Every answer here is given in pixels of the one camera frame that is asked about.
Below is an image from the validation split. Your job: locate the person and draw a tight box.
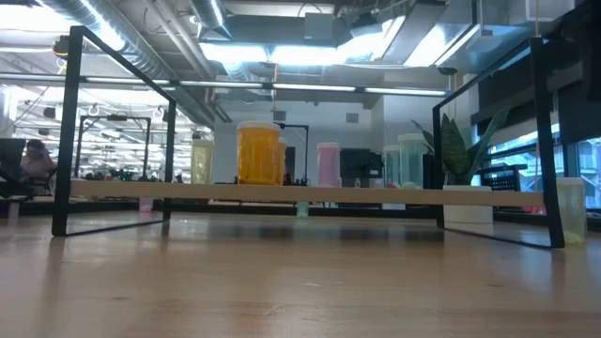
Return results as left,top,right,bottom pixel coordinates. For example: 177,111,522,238
18,139,57,187

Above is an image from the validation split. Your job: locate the pink translucent cup stack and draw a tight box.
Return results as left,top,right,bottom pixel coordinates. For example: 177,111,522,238
316,142,341,189

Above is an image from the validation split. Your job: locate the wooden shelf with black frame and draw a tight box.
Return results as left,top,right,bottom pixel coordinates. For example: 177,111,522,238
51,25,566,250

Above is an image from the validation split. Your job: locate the black aluminium table frame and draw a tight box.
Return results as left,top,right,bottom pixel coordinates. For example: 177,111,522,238
0,199,601,226

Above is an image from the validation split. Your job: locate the black background monitor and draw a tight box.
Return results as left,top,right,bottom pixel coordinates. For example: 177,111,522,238
339,147,384,179

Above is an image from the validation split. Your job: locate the large orange medicine bottle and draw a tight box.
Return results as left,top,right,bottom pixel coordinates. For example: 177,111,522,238
236,120,282,187
278,136,288,187

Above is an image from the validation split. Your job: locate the pale yellow translucent cup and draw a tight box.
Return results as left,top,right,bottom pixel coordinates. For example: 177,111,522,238
190,139,215,185
555,177,588,245

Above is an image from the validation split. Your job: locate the dark computer screen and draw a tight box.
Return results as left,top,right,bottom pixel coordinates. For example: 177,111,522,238
0,137,28,177

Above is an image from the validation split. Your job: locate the snake plant in white pot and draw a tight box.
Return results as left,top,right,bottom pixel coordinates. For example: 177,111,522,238
410,106,512,224

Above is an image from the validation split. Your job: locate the black perforated crate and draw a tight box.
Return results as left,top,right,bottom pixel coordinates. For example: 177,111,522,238
478,163,530,192

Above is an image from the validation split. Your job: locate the black background rig frame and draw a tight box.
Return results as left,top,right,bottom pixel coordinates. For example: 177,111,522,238
273,121,311,188
74,114,153,182

